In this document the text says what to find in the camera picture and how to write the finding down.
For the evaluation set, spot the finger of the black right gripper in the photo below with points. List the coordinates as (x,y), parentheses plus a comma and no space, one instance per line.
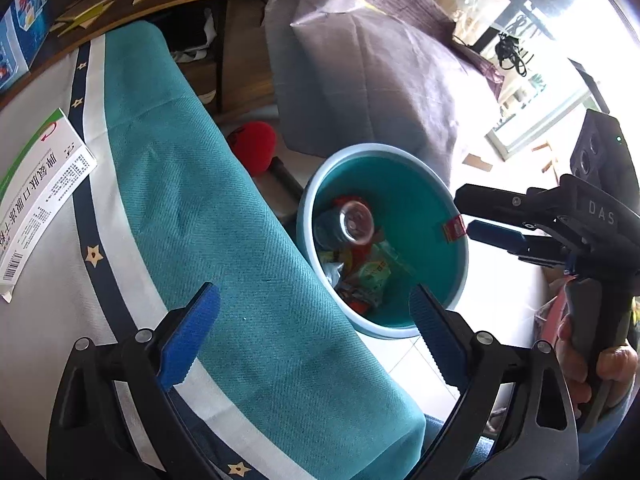
(502,206)

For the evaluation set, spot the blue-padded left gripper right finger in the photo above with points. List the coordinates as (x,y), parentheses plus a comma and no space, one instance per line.
(538,438)

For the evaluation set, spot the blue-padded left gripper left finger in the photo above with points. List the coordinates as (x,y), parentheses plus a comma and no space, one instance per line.
(88,435)

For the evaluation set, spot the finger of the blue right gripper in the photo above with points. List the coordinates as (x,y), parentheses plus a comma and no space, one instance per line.
(542,250)

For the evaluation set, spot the clear blue-label plastic bottle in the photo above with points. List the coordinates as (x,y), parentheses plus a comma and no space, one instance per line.
(348,224)

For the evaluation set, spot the orange corgi egg toy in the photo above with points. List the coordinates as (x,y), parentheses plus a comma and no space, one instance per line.
(363,283)

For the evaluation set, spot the light blue trash bin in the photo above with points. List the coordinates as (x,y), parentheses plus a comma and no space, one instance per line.
(411,209)

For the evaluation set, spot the teal patterned tablecloth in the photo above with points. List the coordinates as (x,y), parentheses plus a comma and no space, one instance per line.
(282,388)

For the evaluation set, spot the green white medicine box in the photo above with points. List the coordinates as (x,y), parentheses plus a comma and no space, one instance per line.
(52,164)

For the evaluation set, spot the red ball toy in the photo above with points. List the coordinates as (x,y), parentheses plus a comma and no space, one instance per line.
(253,144)

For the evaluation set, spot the blue toy brick box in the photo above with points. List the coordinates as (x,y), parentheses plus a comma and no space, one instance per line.
(24,27)

